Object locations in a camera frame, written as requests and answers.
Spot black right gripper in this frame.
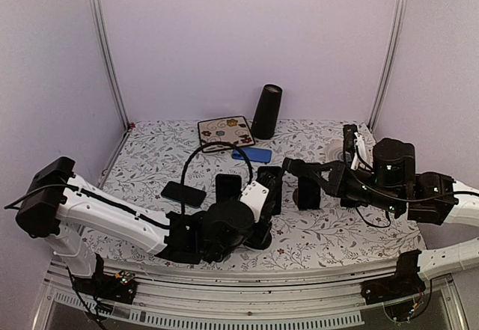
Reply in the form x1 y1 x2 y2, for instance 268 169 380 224
308 160 403 214

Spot black tall phone holder stand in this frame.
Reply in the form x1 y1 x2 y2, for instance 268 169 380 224
244 221 272 250

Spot blue edged black phone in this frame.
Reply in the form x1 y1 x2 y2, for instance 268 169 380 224
297 177 321 210

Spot small black phone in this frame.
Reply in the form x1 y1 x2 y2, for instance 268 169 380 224
215 174 242 203

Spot teal cased dark phone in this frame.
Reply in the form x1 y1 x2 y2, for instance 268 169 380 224
160 181 207 208

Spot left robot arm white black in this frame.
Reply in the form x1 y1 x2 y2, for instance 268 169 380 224
7 156 282 264

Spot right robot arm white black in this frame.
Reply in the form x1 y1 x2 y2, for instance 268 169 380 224
282 138 478 227

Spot blue phone face down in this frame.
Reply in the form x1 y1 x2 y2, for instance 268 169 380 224
232 147 272 163

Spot brown round wooden coaster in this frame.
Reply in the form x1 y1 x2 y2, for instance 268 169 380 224
293 189 299 204

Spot black cylindrical speaker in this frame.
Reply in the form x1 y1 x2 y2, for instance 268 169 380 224
251 84 283 140

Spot floral square ceramic plate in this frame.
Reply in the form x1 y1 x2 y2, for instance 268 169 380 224
197 115 256 147

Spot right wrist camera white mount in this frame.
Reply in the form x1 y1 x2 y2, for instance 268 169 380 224
343 124 373 171

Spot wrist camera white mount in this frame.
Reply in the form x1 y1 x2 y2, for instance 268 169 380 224
239 181 269 223
343 124 373 171

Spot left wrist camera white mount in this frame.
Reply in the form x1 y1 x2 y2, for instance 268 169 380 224
239 181 269 223

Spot black braided left cable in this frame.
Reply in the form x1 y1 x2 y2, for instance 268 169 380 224
180 141 255 215

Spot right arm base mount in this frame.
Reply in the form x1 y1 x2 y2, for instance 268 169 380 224
361 250 426 305

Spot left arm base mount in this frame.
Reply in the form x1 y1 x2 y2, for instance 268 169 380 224
72 254 138 305

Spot right aluminium frame post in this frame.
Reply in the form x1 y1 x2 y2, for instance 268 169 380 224
367 0 408 132

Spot aluminium frame post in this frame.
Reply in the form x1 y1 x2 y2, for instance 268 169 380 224
367 0 408 132
89 0 129 131

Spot left aluminium frame post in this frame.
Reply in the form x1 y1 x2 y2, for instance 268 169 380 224
89 0 129 131

